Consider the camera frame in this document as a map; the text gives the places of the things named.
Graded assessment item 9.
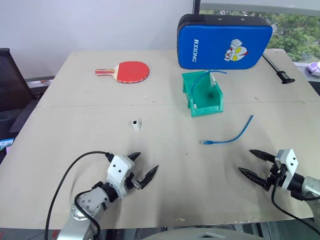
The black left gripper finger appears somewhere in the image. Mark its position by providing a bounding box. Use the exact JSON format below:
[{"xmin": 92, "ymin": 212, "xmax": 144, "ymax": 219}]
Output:
[
  {"xmin": 138, "ymin": 164, "xmax": 160, "ymax": 191},
  {"xmin": 126, "ymin": 151, "xmax": 142, "ymax": 164}
]

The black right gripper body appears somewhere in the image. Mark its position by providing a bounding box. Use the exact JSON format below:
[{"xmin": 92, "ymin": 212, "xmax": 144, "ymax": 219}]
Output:
[{"xmin": 263, "ymin": 159, "xmax": 288, "ymax": 193}]

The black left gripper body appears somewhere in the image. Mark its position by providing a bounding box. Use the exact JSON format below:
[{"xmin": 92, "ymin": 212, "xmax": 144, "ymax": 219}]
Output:
[{"xmin": 123, "ymin": 173, "xmax": 144, "ymax": 191}]

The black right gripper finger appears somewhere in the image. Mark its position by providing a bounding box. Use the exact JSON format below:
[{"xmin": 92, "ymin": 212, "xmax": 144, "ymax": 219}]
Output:
[
  {"xmin": 249, "ymin": 149, "xmax": 277, "ymax": 163},
  {"xmin": 237, "ymin": 166, "xmax": 269, "ymax": 191}
]

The green plastic bin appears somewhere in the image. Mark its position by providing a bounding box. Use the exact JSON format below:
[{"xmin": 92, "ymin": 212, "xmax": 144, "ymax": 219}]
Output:
[{"xmin": 181, "ymin": 69, "xmax": 225, "ymax": 118}]

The black bar tool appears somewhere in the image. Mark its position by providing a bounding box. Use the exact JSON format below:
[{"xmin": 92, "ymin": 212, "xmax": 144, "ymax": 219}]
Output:
[{"xmin": 262, "ymin": 53, "xmax": 296, "ymax": 85}]

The red table tennis paddle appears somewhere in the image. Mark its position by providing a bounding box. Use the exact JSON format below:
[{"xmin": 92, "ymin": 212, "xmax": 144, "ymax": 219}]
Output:
[{"xmin": 94, "ymin": 60, "xmax": 151, "ymax": 84}]

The pale purple crumpled bag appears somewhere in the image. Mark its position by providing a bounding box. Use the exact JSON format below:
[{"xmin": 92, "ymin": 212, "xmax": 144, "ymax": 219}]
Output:
[{"xmin": 305, "ymin": 60, "xmax": 320, "ymax": 78}]

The blue paddle case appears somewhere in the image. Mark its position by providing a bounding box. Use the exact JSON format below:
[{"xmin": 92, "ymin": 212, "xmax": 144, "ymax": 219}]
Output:
[{"xmin": 176, "ymin": 13, "xmax": 274, "ymax": 71}]

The black office chair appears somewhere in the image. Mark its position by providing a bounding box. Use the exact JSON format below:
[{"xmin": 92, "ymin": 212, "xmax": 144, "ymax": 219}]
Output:
[{"xmin": 0, "ymin": 47, "xmax": 55, "ymax": 135}]

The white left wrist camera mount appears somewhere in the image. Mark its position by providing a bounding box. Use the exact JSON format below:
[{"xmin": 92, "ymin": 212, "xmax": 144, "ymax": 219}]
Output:
[{"xmin": 106, "ymin": 154, "xmax": 136, "ymax": 200}]

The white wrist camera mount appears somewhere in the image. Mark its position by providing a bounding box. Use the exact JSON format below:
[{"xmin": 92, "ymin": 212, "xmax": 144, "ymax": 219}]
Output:
[
  {"xmin": 274, "ymin": 148, "xmax": 300, "ymax": 193},
  {"xmin": 106, "ymin": 154, "xmax": 136, "ymax": 200}
]

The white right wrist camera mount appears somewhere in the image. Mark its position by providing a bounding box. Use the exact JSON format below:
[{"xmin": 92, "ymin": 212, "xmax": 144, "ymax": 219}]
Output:
[{"xmin": 274, "ymin": 148, "xmax": 300, "ymax": 193}]

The blue Ethernet cable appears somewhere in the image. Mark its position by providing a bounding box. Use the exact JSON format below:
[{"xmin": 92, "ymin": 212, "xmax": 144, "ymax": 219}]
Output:
[{"xmin": 199, "ymin": 114, "xmax": 255, "ymax": 146}]

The thin blue cable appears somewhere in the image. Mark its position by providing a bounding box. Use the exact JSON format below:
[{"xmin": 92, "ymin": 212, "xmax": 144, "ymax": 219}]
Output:
[{"xmin": 189, "ymin": 70, "xmax": 228, "ymax": 101}]

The black upright post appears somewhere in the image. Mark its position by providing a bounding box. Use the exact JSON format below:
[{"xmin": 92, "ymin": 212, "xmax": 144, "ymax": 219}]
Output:
[{"xmin": 192, "ymin": 0, "xmax": 202, "ymax": 16}]

